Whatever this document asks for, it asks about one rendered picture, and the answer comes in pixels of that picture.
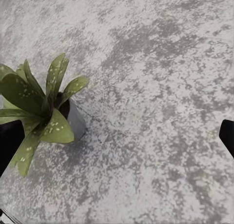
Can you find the insectifuge atomizer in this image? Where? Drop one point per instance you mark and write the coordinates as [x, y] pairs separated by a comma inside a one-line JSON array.
[[4, 219]]

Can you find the pot plant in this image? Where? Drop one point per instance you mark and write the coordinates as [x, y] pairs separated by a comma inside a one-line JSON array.
[[51, 117]]

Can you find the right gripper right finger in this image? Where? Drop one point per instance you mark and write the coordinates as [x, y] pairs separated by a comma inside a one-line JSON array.
[[226, 134]]

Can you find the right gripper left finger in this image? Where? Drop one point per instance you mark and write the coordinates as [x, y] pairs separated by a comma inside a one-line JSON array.
[[11, 136]]

